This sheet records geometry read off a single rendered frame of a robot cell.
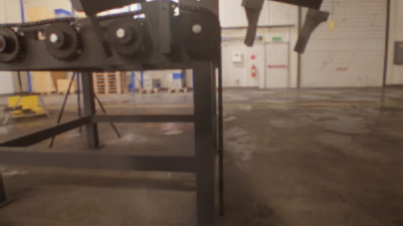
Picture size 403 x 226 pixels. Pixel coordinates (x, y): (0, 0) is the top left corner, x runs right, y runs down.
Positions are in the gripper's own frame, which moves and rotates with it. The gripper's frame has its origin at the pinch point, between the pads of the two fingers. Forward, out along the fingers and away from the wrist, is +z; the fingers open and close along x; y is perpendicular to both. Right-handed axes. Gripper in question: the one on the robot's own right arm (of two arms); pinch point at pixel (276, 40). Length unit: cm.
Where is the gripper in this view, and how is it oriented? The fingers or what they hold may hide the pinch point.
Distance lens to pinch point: 51.6
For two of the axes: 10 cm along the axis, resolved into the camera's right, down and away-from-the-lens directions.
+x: 9.8, 0.7, 1.7
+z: -1.4, 8.6, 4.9
